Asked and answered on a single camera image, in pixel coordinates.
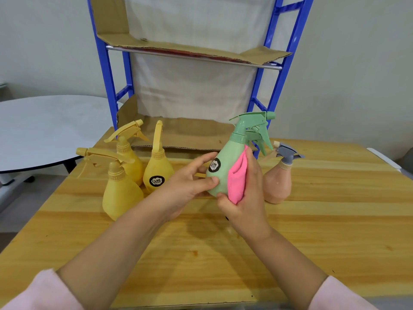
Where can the person's left hand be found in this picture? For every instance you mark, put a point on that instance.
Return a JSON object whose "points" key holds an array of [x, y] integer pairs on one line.
{"points": [[176, 193]]}

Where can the person's right hand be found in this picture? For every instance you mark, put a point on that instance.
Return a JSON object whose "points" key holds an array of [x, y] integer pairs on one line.
{"points": [[250, 213]]}

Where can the person's left thumb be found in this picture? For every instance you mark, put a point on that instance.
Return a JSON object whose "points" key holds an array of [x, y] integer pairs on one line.
{"points": [[206, 184]]}

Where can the person's right thumb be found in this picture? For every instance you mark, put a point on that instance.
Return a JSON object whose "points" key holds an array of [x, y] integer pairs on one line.
{"points": [[225, 203]]}

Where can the pink cloth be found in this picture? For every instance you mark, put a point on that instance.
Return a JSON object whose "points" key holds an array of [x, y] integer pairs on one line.
{"points": [[237, 179]]}

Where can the green spray bottle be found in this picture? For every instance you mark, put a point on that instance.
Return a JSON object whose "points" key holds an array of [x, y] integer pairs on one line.
{"points": [[226, 158]]}

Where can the person's left forearm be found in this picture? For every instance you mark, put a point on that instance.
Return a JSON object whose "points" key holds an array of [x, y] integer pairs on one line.
{"points": [[119, 255]]}

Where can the person's right forearm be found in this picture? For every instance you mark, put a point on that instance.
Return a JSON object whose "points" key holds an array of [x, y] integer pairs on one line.
{"points": [[284, 271]]}

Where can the yellow spray bottle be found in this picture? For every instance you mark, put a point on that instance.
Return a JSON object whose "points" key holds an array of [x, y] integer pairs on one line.
{"points": [[121, 196], [158, 169], [130, 158]]}

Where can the peach spray bottle grey trigger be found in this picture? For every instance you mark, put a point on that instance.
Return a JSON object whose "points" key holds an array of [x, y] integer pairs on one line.
{"points": [[277, 185]]}

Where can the white fabric backdrop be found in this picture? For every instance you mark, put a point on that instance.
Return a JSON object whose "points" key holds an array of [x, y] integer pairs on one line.
{"points": [[193, 90]]}

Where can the cardboard sheet with folded flap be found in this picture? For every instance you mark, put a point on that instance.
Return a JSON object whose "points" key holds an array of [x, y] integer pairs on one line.
{"points": [[193, 50]]}

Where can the blue metal shelf rack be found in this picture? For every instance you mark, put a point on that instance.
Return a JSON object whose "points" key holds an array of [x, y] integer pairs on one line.
{"points": [[109, 77]]}

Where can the person's pink right sleeve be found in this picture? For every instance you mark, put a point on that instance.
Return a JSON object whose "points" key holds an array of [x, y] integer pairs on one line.
{"points": [[342, 295]]}

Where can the person's pink sleeve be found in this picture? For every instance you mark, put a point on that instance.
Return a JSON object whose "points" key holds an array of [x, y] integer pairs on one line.
{"points": [[42, 292], [342, 295]]}

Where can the round white table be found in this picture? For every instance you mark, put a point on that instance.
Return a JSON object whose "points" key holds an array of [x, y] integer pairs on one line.
{"points": [[48, 132]]}

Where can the person's pink left sleeve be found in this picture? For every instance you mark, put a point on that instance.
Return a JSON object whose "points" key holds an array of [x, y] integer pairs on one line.
{"points": [[42, 292]]}

